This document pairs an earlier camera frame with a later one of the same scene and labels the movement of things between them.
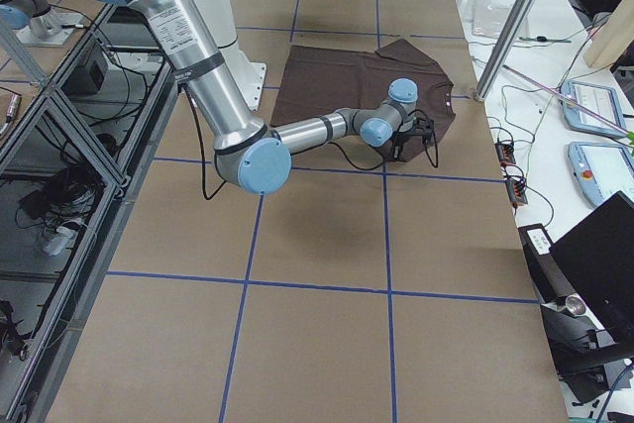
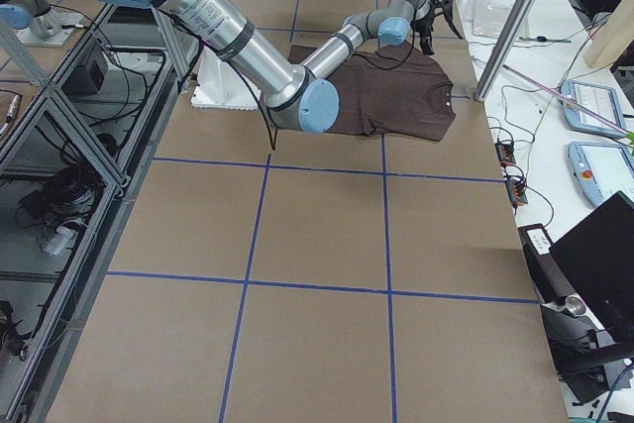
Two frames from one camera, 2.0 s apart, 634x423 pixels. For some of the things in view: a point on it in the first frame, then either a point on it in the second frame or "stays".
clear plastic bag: [489, 7] stays
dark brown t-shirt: [317, 80] stays
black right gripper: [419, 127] → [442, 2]
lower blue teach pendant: [602, 168] stays
